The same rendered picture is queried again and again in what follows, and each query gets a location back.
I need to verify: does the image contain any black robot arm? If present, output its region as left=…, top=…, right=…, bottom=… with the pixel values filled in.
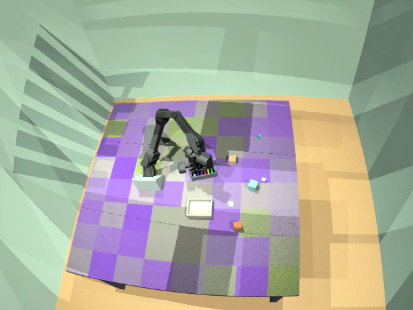
left=140, top=109, right=212, bottom=177

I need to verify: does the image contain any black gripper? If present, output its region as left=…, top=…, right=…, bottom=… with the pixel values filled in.
left=177, top=161, right=214, bottom=174

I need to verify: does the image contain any teal cube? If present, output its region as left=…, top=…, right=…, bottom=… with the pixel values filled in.
left=248, top=179, right=258, bottom=192

